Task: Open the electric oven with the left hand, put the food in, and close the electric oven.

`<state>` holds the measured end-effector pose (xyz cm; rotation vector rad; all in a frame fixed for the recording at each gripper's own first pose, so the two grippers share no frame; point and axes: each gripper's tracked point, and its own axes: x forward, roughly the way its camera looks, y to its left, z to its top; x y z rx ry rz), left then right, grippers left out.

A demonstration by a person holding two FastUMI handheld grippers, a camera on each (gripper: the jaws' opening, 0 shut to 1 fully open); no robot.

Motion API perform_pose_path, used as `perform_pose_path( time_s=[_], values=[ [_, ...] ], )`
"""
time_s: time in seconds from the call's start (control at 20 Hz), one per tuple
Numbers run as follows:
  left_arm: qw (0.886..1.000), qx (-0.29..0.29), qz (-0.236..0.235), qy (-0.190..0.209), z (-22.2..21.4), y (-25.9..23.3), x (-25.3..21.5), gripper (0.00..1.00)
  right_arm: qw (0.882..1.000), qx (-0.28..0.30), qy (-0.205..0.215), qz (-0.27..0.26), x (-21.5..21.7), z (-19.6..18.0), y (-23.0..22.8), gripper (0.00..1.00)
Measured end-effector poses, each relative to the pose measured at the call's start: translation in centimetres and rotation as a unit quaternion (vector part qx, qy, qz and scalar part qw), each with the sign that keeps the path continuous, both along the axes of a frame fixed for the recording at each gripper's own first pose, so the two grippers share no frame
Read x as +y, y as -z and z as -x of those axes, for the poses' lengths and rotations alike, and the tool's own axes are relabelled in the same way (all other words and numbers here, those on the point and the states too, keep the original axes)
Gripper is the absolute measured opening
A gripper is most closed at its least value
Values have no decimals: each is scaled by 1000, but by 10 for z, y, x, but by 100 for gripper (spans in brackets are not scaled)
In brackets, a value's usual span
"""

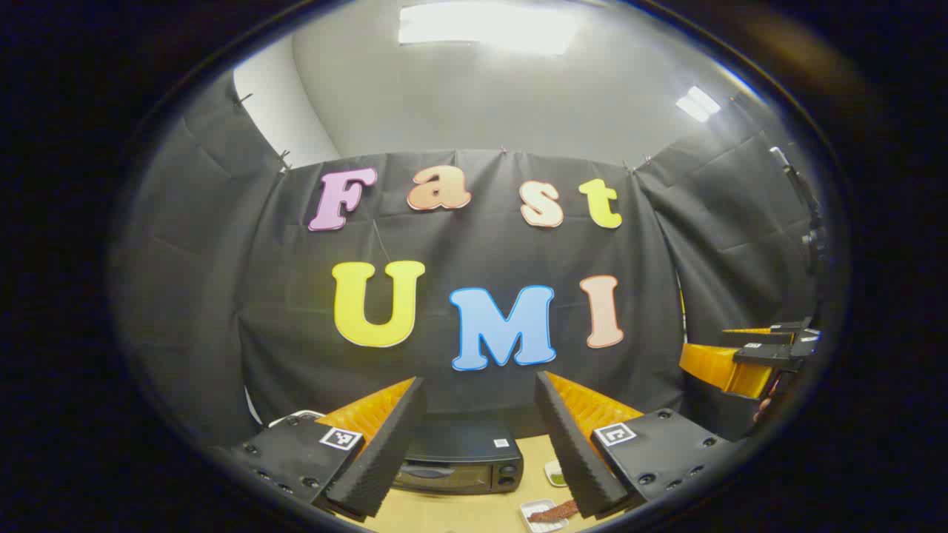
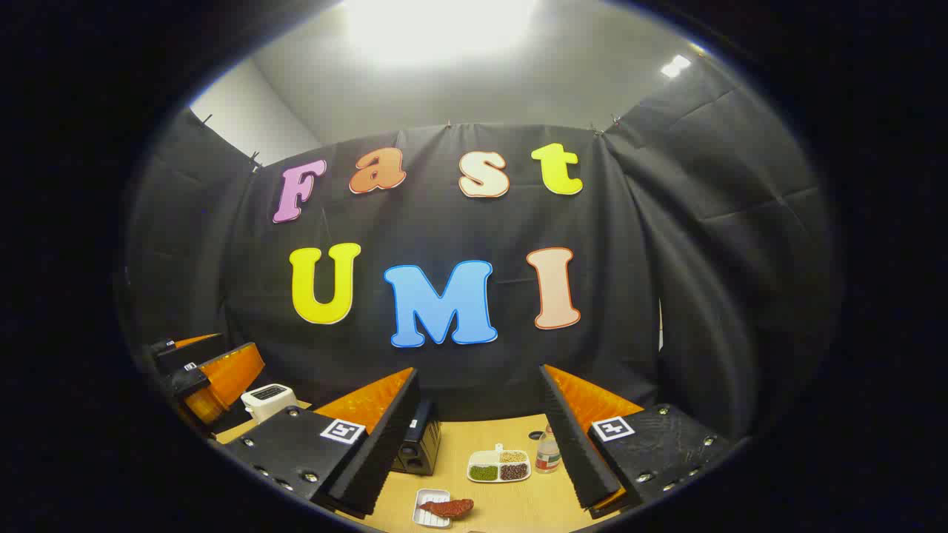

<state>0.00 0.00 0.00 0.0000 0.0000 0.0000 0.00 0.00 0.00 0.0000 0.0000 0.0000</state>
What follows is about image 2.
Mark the small white rectangular plate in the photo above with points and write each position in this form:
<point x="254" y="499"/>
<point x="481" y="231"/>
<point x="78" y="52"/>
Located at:
<point x="429" y="518"/>

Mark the white divided plate with beans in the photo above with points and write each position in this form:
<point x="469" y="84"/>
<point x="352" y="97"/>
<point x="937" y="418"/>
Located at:
<point x="498" y="466"/>

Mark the large ceiling light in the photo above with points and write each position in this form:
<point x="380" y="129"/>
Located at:
<point x="437" y="26"/>

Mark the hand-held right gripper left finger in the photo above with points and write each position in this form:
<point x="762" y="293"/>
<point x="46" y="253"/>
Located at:
<point x="385" y="444"/>

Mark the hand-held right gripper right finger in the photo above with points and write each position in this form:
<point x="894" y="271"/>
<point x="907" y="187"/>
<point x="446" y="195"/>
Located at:
<point x="574" y="444"/>

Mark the black electric oven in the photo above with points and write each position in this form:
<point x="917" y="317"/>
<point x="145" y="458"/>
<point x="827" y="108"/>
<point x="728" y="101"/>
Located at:
<point x="418" y="444"/>

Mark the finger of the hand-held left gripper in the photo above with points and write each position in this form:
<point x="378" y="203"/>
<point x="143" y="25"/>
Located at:
<point x="226" y="377"/>
<point x="194" y="353"/>

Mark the black backdrop cloth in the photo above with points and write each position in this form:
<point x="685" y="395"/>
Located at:
<point x="444" y="222"/>

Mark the clear plastic bottle red label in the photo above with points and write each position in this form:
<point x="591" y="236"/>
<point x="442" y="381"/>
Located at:
<point x="547" y="453"/>

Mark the small ceiling light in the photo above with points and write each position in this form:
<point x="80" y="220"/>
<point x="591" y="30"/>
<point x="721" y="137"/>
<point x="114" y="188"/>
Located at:
<point x="675" y="66"/>

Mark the brown meat piece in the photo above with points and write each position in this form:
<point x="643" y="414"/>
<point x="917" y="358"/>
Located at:
<point x="448" y="508"/>

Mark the white toaster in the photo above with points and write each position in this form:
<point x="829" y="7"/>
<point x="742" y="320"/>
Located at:
<point x="268" y="400"/>

